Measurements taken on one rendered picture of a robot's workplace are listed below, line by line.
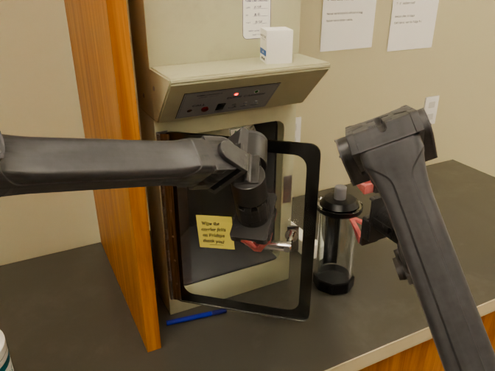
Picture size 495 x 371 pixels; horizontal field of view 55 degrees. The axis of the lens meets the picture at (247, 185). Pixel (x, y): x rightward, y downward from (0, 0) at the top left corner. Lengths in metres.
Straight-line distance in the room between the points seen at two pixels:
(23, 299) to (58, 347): 0.21
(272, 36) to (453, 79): 1.25
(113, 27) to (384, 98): 1.22
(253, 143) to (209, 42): 0.24
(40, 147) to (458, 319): 0.45
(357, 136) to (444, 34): 1.47
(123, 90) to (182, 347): 0.56
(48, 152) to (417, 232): 0.39
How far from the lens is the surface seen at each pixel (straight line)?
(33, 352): 1.15
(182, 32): 0.92
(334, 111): 1.69
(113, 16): 0.79
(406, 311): 1.21
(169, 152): 0.65
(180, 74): 0.83
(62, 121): 1.35
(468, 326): 0.50
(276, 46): 0.91
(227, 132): 1.03
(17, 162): 0.53
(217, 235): 0.98
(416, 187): 0.50
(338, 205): 1.10
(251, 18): 0.97
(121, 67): 0.80
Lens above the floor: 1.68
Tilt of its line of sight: 25 degrees down
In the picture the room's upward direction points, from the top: straight up
